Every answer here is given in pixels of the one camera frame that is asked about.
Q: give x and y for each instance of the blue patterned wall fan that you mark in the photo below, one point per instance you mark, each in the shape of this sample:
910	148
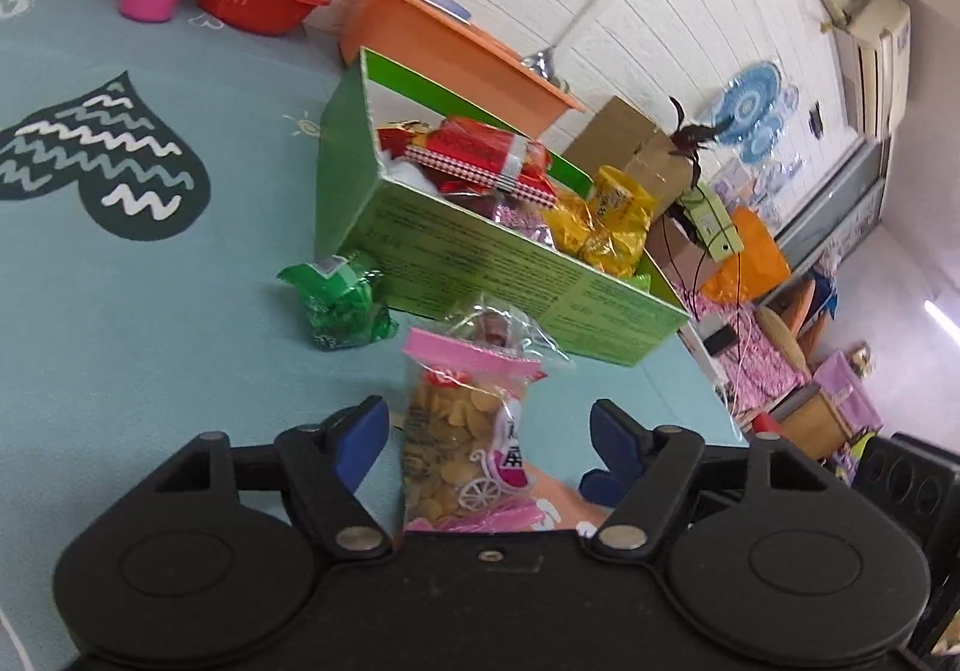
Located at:
758	104

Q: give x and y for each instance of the dark purple plant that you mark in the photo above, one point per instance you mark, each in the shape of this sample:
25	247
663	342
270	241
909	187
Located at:
689	139

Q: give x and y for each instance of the orange bag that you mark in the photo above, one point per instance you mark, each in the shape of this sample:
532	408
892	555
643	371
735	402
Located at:
752	273

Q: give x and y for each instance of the red clear snack packet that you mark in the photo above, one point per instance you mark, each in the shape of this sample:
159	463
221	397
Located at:
485	320

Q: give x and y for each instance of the red printed snack bag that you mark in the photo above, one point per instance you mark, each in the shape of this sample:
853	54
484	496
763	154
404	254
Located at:
476	153

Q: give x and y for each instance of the orange plastic basin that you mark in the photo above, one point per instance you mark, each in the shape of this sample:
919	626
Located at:
460	57

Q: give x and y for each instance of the brown cardboard box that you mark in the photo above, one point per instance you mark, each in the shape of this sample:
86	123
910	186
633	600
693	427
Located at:
623	137

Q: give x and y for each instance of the green crinkled candy packet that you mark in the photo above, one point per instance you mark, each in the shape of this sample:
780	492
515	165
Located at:
343	299

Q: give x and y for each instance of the yellow chip bag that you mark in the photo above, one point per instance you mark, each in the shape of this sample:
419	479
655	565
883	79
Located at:
609	229

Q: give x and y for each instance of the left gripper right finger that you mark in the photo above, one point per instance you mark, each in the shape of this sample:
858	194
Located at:
654	468

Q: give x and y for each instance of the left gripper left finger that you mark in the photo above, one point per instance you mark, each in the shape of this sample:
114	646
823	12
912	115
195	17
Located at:
323	466

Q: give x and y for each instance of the steel bowl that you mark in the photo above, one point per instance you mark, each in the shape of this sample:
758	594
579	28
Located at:
542	63

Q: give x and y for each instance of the white air conditioner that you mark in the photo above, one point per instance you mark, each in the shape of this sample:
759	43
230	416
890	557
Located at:
874	53

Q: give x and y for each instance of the pink clear cookie bag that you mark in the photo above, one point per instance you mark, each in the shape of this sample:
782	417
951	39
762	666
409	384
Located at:
462	461

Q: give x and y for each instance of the green cardboard box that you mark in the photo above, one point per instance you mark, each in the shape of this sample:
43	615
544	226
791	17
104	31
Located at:
437	255

